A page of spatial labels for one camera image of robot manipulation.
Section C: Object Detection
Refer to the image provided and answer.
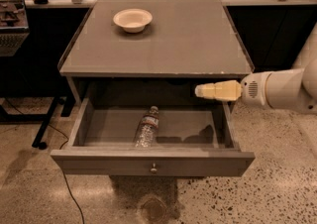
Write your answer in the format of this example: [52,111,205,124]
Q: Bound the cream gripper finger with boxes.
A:
[195,80,242,101]

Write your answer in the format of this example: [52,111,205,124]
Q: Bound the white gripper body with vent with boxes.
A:
[241,71,271,107]

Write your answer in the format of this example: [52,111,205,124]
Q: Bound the clear plastic water bottle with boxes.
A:
[134,106,159,148]

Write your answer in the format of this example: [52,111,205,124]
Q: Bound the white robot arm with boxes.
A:
[194,24,317,114]

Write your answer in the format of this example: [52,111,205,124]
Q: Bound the open grey top drawer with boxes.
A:
[51,99,255,177]

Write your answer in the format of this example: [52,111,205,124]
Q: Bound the round metal drawer knob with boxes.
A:
[150,163,158,174]

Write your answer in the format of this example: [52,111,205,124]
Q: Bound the grey cabinet with counter top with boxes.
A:
[57,0,256,107]

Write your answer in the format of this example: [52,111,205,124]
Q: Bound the white paper bowl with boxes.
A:
[113,9,153,34]

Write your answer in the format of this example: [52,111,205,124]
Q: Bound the black table leg frame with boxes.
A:
[0,97,74,150]

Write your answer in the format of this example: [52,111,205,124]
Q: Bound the black floor cable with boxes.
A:
[49,123,86,224]

